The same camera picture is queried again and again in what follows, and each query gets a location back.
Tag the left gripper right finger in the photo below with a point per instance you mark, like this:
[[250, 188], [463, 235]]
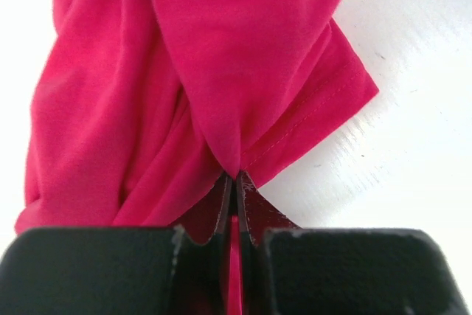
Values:
[[290, 270]]

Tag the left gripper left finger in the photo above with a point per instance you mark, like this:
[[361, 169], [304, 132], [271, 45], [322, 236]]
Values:
[[121, 270]]

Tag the pink t shirt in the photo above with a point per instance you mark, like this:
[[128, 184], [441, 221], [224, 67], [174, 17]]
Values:
[[144, 104]]

